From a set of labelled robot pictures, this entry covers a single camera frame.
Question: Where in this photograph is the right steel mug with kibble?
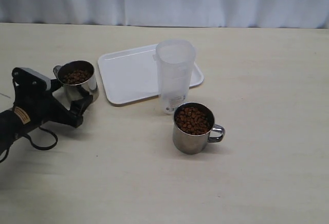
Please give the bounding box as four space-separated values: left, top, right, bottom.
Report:
172 102 226 155

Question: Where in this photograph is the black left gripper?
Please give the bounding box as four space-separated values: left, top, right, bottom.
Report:
12 67 93 128

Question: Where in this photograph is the white curtain backdrop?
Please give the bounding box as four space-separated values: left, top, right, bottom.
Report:
1 0 328 28

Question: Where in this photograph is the clear plastic tall container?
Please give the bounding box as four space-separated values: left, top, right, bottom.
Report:
153 39 196 114

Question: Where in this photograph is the black cable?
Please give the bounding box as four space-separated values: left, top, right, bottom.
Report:
0 125 59 163

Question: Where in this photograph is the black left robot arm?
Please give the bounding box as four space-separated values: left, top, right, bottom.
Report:
1 67 93 162

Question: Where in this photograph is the white plastic tray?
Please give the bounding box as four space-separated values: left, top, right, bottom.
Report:
98 44 204 105

